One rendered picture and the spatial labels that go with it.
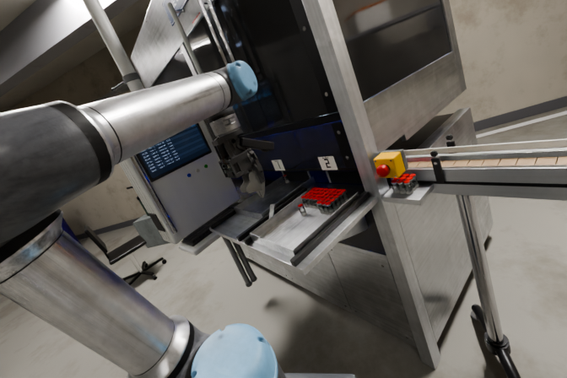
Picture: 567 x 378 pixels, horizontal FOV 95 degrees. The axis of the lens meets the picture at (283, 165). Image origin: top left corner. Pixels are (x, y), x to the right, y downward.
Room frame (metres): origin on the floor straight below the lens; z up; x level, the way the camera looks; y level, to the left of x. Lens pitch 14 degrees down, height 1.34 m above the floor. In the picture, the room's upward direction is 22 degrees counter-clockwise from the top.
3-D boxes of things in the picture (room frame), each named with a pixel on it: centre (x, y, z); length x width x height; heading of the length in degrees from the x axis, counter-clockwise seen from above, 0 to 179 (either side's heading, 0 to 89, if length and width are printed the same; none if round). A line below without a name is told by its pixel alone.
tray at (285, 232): (0.88, 0.00, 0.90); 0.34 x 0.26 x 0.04; 124
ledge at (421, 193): (0.82, -0.37, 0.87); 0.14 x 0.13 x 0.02; 124
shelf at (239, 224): (1.05, 0.06, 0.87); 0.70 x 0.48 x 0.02; 34
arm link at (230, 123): (0.73, 0.10, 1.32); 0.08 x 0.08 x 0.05
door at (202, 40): (1.45, 0.12, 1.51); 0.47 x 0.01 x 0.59; 34
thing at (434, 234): (1.97, -0.11, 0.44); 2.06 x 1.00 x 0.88; 34
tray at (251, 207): (1.23, 0.10, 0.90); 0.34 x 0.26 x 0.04; 124
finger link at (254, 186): (0.71, 0.10, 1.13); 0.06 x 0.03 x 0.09; 124
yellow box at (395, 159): (0.81, -0.33, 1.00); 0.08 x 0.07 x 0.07; 124
